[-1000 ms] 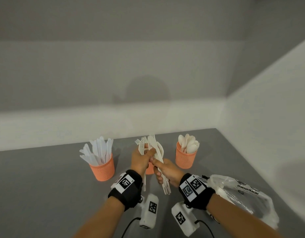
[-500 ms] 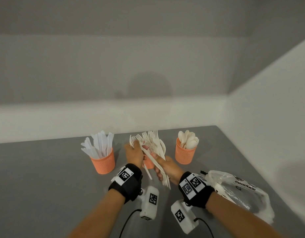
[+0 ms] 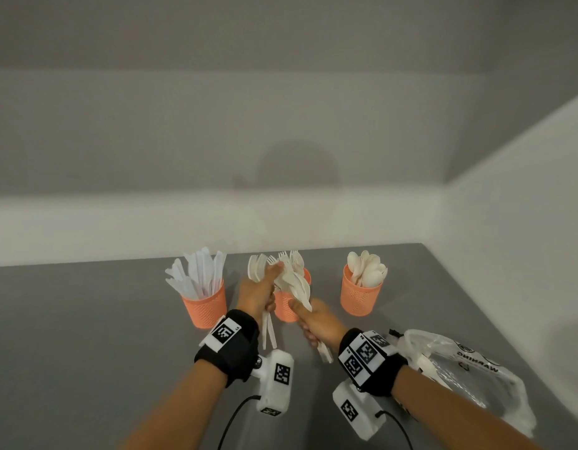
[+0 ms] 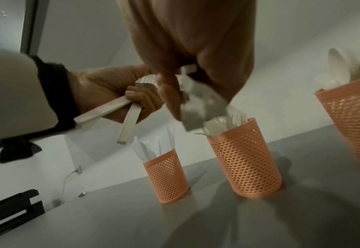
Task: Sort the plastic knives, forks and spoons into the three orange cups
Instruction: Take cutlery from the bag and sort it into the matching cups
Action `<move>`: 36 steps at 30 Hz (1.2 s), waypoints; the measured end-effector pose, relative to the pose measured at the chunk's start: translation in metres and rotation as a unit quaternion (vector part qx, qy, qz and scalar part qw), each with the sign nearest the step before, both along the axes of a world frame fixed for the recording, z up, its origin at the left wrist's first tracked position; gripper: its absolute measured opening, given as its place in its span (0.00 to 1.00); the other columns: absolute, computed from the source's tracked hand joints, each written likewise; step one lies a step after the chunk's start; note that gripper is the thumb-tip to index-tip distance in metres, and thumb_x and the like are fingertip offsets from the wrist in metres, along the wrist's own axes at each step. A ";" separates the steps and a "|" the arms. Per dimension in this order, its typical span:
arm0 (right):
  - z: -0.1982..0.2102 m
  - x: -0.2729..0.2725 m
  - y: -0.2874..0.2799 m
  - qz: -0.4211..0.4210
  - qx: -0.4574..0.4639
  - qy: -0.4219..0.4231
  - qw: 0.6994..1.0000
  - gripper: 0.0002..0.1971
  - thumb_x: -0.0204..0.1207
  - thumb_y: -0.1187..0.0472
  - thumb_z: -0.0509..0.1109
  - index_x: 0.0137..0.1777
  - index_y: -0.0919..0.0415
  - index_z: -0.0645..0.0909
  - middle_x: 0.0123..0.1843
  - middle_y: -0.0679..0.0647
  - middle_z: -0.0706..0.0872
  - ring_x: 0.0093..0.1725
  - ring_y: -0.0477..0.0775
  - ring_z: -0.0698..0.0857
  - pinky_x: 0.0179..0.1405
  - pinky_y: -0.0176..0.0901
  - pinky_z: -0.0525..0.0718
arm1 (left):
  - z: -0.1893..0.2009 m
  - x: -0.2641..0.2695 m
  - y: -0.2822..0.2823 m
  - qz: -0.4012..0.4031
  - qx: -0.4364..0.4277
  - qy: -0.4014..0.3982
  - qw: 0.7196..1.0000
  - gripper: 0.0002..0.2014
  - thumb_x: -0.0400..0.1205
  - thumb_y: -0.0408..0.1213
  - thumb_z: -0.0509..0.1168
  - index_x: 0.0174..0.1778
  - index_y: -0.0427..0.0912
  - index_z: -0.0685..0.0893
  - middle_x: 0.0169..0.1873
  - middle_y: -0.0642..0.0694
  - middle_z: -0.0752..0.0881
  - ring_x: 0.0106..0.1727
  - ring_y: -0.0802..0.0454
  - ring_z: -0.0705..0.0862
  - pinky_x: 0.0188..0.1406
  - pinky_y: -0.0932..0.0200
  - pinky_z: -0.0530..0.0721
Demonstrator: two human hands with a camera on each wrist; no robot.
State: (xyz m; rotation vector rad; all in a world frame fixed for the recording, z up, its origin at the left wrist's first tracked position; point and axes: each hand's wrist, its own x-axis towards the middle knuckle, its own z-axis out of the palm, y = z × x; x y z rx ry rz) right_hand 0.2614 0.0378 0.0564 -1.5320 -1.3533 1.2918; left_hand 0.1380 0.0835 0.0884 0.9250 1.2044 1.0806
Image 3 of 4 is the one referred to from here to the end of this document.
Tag black wrist strap with markers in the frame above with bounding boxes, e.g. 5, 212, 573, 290
338, 327, 408, 398
194, 309, 261, 389

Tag black cable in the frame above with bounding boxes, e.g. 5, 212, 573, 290
375, 409, 414, 450
217, 394, 261, 450

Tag bunch of white plastic spoons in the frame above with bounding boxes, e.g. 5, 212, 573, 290
347, 249, 388, 288

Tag white plastic fork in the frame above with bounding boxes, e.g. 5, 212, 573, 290
253, 253, 278, 351
247, 254, 271, 350

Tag clear plastic zip bag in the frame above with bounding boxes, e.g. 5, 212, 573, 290
390, 328, 537, 439

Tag bunch of white plastic cutlery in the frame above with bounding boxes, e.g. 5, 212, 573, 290
273, 264, 335, 365

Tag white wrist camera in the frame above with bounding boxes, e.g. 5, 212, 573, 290
332, 381, 387, 441

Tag person's right forearm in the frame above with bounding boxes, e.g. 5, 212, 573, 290
392, 367, 543, 450

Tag orange mesh cup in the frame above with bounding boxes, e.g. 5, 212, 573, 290
273, 267, 312, 323
340, 264, 383, 317
181, 279, 228, 329

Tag person's right hand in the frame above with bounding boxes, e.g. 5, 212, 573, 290
288, 297, 348, 352

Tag person's left hand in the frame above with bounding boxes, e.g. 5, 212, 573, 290
236, 262, 286, 324

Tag bunch of white plastic knives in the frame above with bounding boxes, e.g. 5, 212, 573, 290
165, 247, 228, 299

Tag person's left forearm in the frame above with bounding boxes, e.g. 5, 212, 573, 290
119, 359, 229, 450

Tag bunch of white plastic forks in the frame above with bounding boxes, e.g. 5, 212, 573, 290
265, 249, 307, 277

